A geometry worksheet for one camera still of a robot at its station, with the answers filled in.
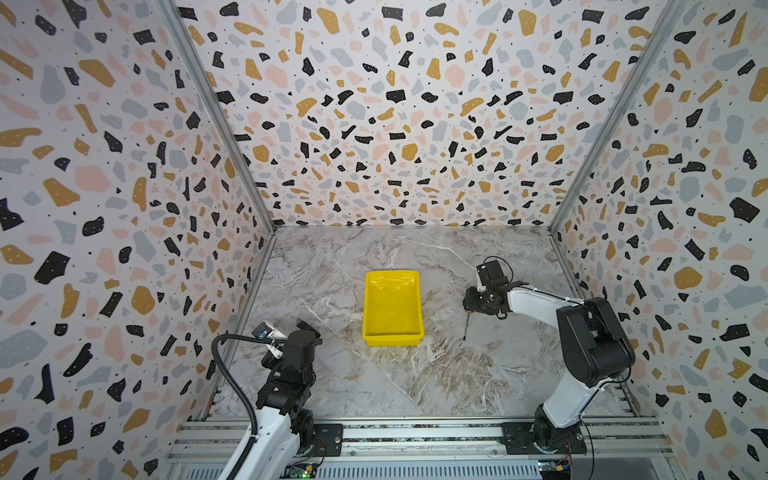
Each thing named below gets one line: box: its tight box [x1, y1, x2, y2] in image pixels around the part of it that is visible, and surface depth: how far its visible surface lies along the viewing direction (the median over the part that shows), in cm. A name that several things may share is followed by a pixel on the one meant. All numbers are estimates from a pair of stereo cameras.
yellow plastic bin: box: [362, 270, 424, 347], surface depth 96 cm
